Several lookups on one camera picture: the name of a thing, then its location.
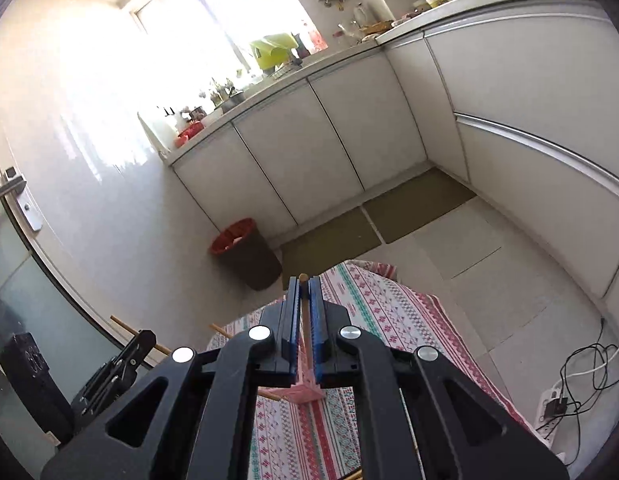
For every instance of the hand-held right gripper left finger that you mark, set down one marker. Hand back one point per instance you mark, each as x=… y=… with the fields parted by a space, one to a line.
x=295 y=340

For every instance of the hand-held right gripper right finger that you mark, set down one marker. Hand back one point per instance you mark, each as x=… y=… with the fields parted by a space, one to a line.
x=315 y=340

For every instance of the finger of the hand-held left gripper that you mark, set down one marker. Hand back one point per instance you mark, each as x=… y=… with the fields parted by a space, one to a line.
x=139 y=347
x=102 y=385

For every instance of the wooden chopstick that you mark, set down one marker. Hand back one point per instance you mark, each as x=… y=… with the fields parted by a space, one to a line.
x=304 y=320
x=220 y=331
x=120 y=324
x=269 y=395

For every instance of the pink plastic utensil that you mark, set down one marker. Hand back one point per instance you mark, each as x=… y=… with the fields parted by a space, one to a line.
x=305 y=392

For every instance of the patterned striped tablecloth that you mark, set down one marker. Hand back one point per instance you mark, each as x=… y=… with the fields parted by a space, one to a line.
x=389 y=320

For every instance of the brown bin with red bag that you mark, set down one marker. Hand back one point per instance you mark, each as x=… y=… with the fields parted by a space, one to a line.
x=249 y=255

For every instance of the green floor mat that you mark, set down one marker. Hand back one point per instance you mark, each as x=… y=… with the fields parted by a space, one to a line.
x=414 y=202
x=329 y=242

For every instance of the frosted glass door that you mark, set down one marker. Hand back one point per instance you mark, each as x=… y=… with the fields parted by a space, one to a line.
x=24 y=280

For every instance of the white kitchen cabinet run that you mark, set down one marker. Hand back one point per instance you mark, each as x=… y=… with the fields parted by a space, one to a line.
x=299 y=140

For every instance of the red bowl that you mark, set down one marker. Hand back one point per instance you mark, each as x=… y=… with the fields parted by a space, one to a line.
x=188 y=135

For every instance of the metal pot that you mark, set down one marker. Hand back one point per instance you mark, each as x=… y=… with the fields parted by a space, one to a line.
x=232 y=101

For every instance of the white power strip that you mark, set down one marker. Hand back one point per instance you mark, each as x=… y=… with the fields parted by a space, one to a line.
x=552 y=412

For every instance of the black power adapter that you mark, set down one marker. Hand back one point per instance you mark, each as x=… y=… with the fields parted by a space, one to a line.
x=556 y=406

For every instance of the white kitchen countertop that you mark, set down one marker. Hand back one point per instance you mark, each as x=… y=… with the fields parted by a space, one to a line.
x=314 y=62

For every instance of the green plastic basin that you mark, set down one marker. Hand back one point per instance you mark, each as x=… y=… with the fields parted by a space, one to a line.
x=273 y=49

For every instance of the white corner kitchen cabinet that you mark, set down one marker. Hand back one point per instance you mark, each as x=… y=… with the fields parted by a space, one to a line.
x=529 y=110

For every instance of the kitchen window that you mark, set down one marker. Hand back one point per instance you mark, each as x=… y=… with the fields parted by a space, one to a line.
x=199 y=20

